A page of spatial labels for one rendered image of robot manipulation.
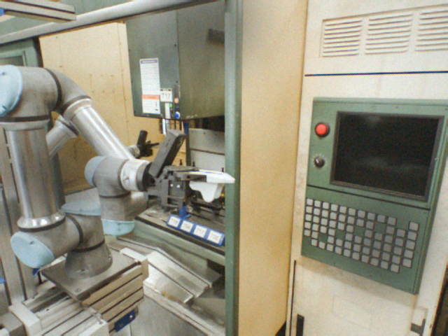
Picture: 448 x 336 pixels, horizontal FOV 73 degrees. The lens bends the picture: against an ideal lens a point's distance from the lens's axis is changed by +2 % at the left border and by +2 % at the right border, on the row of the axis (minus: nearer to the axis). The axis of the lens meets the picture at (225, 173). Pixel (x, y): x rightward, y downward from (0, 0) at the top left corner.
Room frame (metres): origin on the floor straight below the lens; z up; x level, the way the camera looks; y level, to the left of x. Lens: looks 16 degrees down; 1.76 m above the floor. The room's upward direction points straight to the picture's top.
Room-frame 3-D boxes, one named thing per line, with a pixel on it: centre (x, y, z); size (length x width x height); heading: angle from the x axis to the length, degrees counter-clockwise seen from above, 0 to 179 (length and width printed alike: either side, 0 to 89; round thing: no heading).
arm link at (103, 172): (0.70, 0.27, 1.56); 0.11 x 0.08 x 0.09; 69
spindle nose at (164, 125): (2.09, 0.38, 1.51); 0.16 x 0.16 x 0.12
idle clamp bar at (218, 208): (1.98, 0.14, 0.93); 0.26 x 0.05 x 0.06; 58
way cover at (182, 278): (1.65, 0.47, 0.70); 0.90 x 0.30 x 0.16; 53
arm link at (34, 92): (0.79, 0.52, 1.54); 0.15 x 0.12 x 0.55; 159
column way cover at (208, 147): (2.44, 0.11, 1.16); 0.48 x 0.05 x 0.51; 53
